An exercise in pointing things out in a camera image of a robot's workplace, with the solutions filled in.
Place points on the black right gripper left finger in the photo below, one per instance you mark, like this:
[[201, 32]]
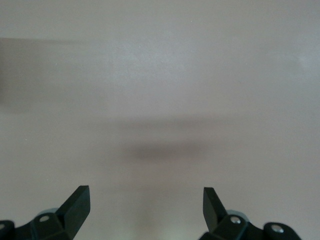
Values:
[[75, 210]]

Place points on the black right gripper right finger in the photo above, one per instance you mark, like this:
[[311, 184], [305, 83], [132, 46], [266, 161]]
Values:
[[216, 217]]

